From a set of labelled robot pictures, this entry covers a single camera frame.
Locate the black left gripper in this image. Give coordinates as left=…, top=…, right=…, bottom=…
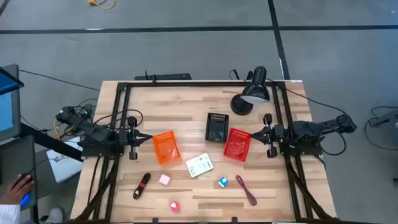
left=119, top=116, right=154, bottom=161

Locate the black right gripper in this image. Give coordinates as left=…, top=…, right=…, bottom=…
left=250, top=113, right=285, bottom=159

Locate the black and red marker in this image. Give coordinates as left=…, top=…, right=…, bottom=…
left=132, top=172, right=152, bottom=200

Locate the purple pen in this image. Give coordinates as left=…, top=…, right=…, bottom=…
left=235, top=174, right=258, bottom=207

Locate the white card with green print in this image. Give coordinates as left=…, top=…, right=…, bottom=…
left=185, top=152, right=215, bottom=179

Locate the person's forearm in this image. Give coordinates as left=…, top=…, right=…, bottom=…
left=0, top=203, right=21, bottom=224

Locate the orange plastic basket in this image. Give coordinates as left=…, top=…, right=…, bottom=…
left=152, top=130, right=183, bottom=166

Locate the red plastic basket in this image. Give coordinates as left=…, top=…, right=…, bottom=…
left=223, top=128, right=252, bottom=163

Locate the black desk lamp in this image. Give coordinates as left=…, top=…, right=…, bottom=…
left=229, top=65, right=271, bottom=116

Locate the black plastic basket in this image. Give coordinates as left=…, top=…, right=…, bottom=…
left=205, top=112, right=230, bottom=144

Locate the black power strip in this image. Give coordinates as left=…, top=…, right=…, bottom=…
left=134, top=73, right=192, bottom=81

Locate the white paper sheet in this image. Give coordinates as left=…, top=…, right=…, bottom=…
left=45, top=136, right=84, bottom=184

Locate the black metal beam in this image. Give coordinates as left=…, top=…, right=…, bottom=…
left=20, top=122, right=84, bottom=162

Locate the person's shoe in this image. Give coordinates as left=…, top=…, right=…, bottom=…
left=43, top=207, right=65, bottom=224

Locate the grey floor device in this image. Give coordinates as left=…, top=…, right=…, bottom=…
left=368, top=107, right=398, bottom=128

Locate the dark grey side desk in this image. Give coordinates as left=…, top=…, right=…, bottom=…
left=0, top=135, right=40, bottom=224

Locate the grey computer monitor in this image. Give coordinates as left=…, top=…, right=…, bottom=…
left=0, top=63, right=22, bottom=142

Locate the person's hand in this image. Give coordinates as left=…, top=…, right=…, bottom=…
left=2, top=174, right=35, bottom=206

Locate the dark tilted screen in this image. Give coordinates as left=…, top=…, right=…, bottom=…
left=0, top=67, right=25, bottom=96

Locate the black aluminium frame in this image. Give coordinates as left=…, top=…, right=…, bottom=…
left=74, top=80, right=338, bottom=224

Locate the yellow floor cable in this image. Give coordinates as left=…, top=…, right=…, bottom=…
left=88, top=0, right=116, bottom=10

